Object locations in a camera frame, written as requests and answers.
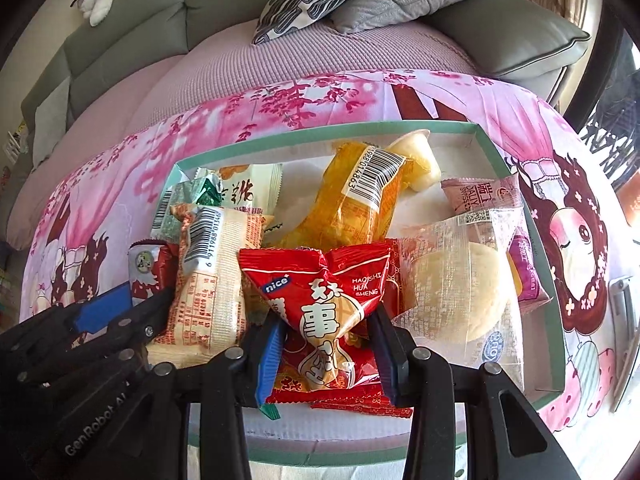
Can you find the orange cake packet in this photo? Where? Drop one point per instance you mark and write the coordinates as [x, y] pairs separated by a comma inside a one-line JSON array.
[[345, 205]]

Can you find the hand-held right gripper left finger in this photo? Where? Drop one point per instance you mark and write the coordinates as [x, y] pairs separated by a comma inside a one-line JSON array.
[[267, 360]]

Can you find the red peanut snack packet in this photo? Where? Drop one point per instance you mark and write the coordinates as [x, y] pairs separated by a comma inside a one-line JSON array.
[[320, 310]]

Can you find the clear bun packet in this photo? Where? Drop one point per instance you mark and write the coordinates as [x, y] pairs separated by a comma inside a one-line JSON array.
[[460, 285]]

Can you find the yellow jelly cup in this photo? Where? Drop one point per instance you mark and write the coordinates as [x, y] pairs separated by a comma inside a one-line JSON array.
[[417, 160]]

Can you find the grey leather cushion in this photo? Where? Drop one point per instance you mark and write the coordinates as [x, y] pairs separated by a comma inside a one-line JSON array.
[[510, 40]]

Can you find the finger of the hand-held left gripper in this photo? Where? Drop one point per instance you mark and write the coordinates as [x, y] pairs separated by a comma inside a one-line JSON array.
[[135, 327], [100, 310]]

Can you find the pink cake packet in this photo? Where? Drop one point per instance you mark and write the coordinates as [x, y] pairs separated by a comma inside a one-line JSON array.
[[480, 195]]

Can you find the silver metal frame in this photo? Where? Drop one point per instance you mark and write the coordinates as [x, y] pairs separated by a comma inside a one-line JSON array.
[[627, 330]]

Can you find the pale green pastry packet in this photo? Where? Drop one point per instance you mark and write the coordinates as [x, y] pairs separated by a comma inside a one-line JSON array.
[[250, 185]]

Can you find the grey green sofa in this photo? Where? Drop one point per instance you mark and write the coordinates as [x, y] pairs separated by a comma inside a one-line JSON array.
[[150, 35]]

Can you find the pink printed blanket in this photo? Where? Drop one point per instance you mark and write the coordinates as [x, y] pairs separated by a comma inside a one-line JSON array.
[[310, 100]]

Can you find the teal cardboard box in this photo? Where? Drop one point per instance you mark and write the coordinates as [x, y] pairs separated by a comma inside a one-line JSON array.
[[465, 157]]

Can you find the cream cracker packet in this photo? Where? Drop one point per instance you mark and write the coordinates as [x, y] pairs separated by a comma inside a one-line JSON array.
[[210, 300]]

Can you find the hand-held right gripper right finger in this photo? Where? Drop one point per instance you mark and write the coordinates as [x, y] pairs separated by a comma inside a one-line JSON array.
[[385, 355]]

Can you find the pale grey cushion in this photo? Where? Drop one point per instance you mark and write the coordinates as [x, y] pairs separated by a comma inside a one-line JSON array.
[[50, 120]]

